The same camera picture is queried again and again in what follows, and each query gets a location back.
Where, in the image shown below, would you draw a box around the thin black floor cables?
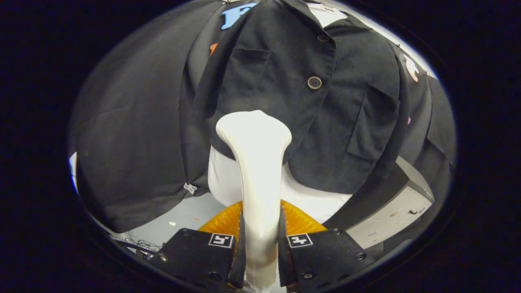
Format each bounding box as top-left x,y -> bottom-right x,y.
116,237 -> 164,256

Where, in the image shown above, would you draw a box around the white garment steamer with hose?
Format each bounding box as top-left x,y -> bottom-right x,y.
216,110 -> 293,292

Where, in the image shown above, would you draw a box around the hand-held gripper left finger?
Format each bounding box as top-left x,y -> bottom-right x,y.
147,199 -> 247,293

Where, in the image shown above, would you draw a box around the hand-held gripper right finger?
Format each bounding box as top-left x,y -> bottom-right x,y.
279,199 -> 375,293

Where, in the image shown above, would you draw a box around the black suit jacket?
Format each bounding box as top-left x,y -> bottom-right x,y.
193,0 -> 412,195

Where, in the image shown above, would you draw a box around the white mannequin torso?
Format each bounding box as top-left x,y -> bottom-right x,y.
208,2 -> 354,224

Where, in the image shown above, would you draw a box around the black backdrop cloth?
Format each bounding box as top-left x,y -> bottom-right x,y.
69,0 -> 456,234

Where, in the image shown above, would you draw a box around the grey and beige cabinet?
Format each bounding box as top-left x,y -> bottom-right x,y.
322,157 -> 435,249

